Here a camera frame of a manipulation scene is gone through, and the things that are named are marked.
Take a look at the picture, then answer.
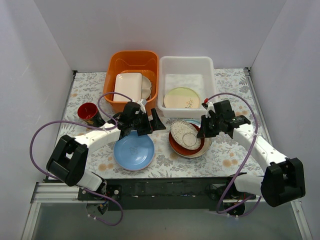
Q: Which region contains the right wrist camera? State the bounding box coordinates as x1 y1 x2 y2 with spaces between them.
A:
202 98 215 118

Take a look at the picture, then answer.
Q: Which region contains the red and black mug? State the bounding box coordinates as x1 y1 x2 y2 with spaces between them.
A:
77 102 106 128

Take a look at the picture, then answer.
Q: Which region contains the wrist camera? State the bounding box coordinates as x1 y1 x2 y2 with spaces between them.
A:
136 99 147 113
202 98 215 118

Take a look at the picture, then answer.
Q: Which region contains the speckled oval plate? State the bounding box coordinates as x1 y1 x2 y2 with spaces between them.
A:
170 120 201 151

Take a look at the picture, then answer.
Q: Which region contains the orange plastic bin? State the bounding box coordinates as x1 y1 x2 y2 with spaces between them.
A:
102 50 159 116

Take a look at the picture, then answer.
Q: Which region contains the blue beige plate with sprig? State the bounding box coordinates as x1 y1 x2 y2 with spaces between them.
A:
168 133 212 158

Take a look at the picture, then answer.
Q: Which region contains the cream rectangular plate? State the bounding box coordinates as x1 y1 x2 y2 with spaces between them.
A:
114 72 142 102

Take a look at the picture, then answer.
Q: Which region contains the white round plate in bin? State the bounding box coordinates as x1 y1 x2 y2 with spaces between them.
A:
140 75 152 100

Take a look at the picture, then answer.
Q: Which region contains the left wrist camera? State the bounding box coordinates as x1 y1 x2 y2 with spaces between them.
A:
136 99 147 113

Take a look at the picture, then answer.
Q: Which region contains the blue round plate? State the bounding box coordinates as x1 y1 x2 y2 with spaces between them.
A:
113 131 155 171

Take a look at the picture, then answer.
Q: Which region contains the cream green plate with sprig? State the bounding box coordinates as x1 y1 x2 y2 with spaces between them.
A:
164 87 200 109

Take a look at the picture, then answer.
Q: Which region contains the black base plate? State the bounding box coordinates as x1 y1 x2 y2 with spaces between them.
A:
77 176 256 211

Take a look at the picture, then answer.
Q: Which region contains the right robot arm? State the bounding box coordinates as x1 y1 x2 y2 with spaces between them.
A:
197 99 306 207

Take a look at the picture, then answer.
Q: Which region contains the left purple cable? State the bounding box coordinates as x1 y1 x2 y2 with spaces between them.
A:
29 91 146 227

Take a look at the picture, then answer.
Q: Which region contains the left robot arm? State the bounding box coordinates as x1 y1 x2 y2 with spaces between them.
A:
46 101 166 200

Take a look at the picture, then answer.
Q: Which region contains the red-brown round plate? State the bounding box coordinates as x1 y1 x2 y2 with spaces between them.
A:
169 121 205 156

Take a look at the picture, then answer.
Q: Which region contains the floral table mat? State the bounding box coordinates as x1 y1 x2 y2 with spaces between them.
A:
63 68 270 179

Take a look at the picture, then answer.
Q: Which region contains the white translucent plastic bin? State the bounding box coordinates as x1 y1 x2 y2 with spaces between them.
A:
157 56 218 119

